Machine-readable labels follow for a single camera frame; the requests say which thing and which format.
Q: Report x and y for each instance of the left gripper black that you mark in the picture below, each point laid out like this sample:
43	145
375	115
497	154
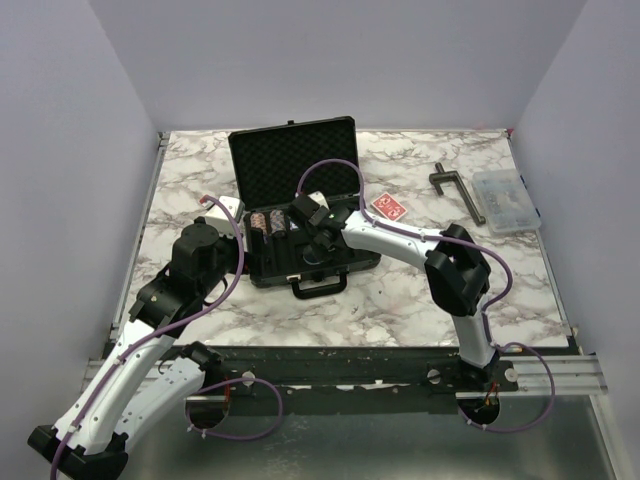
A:
255	262

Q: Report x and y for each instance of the red tan poker chip stack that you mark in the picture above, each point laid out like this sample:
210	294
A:
258	221

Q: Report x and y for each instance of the blue tan poker chip stack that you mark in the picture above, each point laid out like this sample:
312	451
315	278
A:
278	224

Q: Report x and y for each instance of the black poker carrying case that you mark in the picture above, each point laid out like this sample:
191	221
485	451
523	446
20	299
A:
298	184

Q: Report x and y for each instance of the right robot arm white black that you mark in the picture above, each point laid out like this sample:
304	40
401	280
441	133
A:
456	270

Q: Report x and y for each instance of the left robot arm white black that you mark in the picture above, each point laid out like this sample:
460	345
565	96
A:
94	438

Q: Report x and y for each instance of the red playing card deck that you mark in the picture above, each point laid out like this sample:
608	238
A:
387	206

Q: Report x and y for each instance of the black metal clamp tool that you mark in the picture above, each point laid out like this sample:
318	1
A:
442	176

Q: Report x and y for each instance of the clear plastic parts box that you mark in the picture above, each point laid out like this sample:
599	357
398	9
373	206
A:
505	201

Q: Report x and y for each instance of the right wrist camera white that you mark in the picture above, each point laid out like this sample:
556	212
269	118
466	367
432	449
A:
319	198

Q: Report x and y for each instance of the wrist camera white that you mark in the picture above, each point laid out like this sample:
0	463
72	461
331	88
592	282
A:
319	198
218	216

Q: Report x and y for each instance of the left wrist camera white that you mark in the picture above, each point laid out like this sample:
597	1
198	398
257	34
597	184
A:
218	216

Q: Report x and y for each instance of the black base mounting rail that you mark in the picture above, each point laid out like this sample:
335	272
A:
261	381

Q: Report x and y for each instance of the aluminium extrusion rail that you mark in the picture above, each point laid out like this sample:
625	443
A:
434	371

